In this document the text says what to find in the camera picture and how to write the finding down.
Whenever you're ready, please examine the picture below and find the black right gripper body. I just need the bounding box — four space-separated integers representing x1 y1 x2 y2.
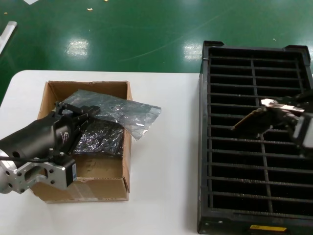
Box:
291 114 313 158

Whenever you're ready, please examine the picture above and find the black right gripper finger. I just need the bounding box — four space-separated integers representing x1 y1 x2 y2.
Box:
278 89 313 106

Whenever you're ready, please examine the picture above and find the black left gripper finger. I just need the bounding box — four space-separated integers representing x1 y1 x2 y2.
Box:
69 117 92 155
54 100 101 118

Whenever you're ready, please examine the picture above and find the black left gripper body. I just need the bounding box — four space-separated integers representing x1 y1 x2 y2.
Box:
0 111 85 160

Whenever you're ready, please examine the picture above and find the graphics card with metal bracket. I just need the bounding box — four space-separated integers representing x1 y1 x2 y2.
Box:
231 97 306 138

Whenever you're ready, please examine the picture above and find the grey transparent antistatic bag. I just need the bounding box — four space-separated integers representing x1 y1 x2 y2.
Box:
63 89 162 142

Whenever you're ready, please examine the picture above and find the brown cardboard box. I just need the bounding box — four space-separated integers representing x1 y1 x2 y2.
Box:
31 80 134 203

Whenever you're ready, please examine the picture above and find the graphics card in shiny bag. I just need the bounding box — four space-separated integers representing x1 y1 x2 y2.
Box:
71 119 124 159

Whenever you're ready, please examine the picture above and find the black slotted plastic container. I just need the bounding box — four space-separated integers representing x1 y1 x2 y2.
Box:
197 40 313 235

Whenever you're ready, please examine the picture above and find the white pipe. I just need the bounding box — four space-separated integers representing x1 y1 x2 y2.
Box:
0 21 18 55

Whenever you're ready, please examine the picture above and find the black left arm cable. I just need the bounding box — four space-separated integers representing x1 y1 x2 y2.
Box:
0 149 54 164

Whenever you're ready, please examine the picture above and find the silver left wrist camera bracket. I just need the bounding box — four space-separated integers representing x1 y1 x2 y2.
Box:
3 151 77 195

